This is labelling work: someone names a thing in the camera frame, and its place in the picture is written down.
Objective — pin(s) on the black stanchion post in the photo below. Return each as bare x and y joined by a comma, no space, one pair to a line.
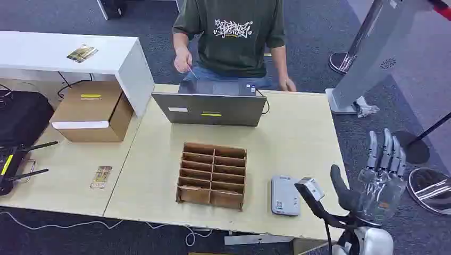
414,148

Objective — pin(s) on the white bench table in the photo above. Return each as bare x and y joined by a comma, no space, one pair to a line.
42,49

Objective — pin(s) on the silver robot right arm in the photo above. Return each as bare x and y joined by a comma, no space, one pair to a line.
373,241

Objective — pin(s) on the thin pen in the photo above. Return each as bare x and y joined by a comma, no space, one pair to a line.
193,73

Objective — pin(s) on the white kiosk stand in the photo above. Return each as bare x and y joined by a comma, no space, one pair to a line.
373,52

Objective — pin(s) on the grey desk crossbar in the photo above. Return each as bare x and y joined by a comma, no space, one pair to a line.
257,239

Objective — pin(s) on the person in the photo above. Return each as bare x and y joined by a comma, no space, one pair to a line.
232,38

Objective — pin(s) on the brown cardboard box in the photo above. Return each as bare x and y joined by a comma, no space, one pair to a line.
88,112

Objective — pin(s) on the chrome stanchion base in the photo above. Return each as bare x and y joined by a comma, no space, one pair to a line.
431,190

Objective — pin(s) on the printed card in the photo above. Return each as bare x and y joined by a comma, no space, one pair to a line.
82,53
101,177

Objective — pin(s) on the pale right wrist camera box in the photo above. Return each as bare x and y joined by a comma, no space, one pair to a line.
310,188

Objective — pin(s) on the black bag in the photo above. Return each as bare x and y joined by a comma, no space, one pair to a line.
21,118

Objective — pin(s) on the grey laptop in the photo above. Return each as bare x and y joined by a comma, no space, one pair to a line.
211,109

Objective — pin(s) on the wooden compartment card box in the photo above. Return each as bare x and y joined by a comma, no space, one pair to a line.
211,176

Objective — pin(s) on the grey card reader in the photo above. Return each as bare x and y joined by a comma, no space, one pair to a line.
284,197

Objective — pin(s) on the person's right hand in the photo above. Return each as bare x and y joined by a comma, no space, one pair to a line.
182,60

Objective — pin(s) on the black router with antennas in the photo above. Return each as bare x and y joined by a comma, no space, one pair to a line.
8,169

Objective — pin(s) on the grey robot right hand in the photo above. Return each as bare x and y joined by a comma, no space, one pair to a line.
382,197

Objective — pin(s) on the crumpled clear plastic wrap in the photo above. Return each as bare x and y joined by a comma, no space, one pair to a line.
366,107

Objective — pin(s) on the chrome stanchion post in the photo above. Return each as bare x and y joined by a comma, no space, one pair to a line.
343,61

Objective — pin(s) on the person's left hand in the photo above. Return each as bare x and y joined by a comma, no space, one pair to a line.
288,85

